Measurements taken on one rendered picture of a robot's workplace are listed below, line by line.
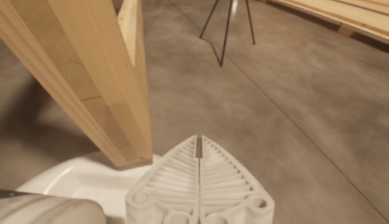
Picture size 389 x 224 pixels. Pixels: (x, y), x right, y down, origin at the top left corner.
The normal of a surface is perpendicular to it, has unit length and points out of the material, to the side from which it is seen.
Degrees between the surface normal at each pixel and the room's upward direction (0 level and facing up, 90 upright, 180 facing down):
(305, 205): 0
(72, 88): 88
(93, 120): 88
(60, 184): 73
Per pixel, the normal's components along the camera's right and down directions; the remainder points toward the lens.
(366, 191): 0.00, -0.69
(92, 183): -0.04, 0.44
